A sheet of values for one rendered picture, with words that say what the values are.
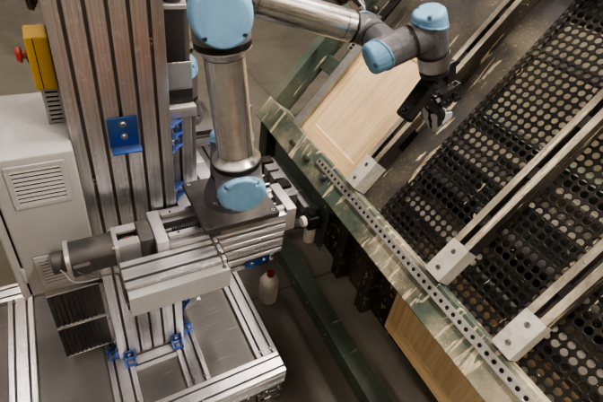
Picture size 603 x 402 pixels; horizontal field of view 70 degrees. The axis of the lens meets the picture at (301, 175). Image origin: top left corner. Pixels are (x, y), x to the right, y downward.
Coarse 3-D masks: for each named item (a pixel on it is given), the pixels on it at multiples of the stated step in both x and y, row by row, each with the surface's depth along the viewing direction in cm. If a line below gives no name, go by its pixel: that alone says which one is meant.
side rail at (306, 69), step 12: (372, 0) 202; (312, 48) 205; (324, 48) 205; (336, 48) 208; (300, 60) 208; (312, 60) 206; (324, 60) 209; (300, 72) 206; (312, 72) 210; (288, 84) 208; (300, 84) 211; (276, 96) 209; (288, 96) 212; (300, 96) 215; (288, 108) 216
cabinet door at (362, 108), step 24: (360, 72) 184; (384, 72) 175; (408, 72) 167; (336, 96) 187; (360, 96) 179; (384, 96) 170; (312, 120) 191; (336, 120) 182; (360, 120) 174; (384, 120) 166; (336, 144) 177; (360, 144) 169
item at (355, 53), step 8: (408, 0) 181; (400, 8) 182; (392, 16) 182; (352, 48) 188; (360, 48) 185; (352, 56) 187; (360, 56) 187; (344, 64) 188; (352, 64) 187; (336, 72) 189; (344, 72) 188; (328, 80) 191; (336, 80) 189; (320, 88) 192; (328, 88) 189; (320, 96) 191; (312, 104) 192; (304, 112) 194; (312, 112) 193; (296, 120) 195; (304, 120) 194
